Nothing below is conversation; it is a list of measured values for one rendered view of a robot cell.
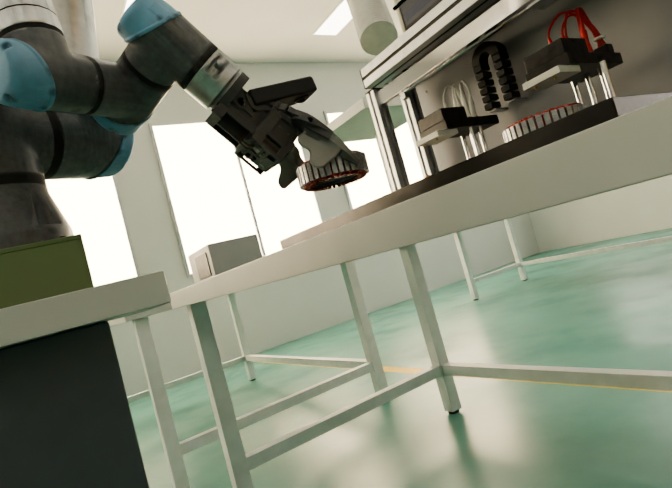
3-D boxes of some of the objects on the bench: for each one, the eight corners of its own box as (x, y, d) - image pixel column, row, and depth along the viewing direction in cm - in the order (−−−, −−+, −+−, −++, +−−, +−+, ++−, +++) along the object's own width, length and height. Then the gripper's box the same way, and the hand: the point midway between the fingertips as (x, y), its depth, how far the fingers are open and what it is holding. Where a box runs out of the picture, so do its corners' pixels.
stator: (560, 132, 60) (551, 103, 60) (492, 160, 70) (484, 135, 70) (611, 123, 66) (603, 97, 66) (542, 151, 75) (535, 128, 76)
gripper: (187, 137, 75) (288, 218, 82) (230, 87, 60) (349, 192, 67) (218, 100, 79) (312, 180, 86) (266, 44, 64) (375, 147, 71)
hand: (335, 171), depth 78 cm, fingers closed on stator, 13 cm apart
